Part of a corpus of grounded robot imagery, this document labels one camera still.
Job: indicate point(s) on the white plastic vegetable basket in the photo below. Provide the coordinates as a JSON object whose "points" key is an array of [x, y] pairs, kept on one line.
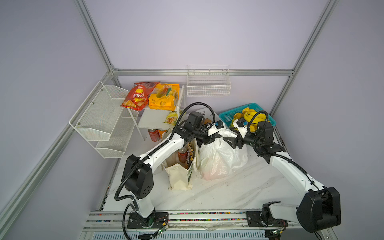
{"points": [[207, 113]]}

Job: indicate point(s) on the red Lays chips bag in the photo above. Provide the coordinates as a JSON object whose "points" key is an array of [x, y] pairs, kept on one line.
{"points": [[138, 96]]}

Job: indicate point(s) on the white three-tier shelf rack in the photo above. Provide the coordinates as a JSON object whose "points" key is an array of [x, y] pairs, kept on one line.
{"points": [[156, 119]]}

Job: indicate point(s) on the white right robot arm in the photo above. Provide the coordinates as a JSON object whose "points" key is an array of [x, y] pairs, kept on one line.
{"points": [[320, 206]]}

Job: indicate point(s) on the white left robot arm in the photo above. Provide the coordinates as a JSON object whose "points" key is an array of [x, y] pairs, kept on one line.
{"points": [[137, 180]]}

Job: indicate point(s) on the yellow-green corn chips bag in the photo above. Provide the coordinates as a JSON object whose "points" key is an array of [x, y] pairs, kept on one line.
{"points": [[172, 118]]}

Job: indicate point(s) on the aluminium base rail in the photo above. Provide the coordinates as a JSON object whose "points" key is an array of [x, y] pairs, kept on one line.
{"points": [[195, 225]]}

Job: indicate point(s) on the canvas floral tote bag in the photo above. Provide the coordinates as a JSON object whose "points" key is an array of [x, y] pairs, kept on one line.
{"points": [[180, 174]]}

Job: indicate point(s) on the red coke can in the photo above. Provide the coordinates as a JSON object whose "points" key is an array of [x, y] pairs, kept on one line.
{"points": [[154, 135], [183, 155]]}

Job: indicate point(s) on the orange Fanta soda can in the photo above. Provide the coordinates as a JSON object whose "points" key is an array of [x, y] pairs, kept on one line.
{"points": [[162, 133]]}

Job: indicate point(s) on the white wire wall basket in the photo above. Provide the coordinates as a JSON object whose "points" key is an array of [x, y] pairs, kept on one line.
{"points": [[208, 81]]}

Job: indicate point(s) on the teal plastic fruit basket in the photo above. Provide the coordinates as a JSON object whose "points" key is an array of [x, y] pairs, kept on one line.
{"points": [[228, 116]]}

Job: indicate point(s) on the white mesh wall shelf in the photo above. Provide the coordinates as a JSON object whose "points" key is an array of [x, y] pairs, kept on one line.
{"points": [[104, 123]]}

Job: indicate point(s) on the toy banana bunch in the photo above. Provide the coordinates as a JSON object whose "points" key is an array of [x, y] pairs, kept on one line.
{"points": [[253, 118]]}

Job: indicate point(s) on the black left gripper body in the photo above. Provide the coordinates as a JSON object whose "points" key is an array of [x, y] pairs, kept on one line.
{"points": [[203, 135]]}

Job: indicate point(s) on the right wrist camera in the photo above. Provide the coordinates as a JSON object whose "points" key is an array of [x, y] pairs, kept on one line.
{"points": [[239, 125]]}

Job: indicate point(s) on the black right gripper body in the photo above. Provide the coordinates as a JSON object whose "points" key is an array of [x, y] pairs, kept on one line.
{"points": [[249, 139]]}

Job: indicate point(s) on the orange-yellow snack bag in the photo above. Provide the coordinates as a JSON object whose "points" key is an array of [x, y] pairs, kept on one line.
{"points": [[164, 97]]}

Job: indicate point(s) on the white plastic grocery bag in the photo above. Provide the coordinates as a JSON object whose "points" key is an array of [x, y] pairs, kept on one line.
{"points": [[219, 160]]}

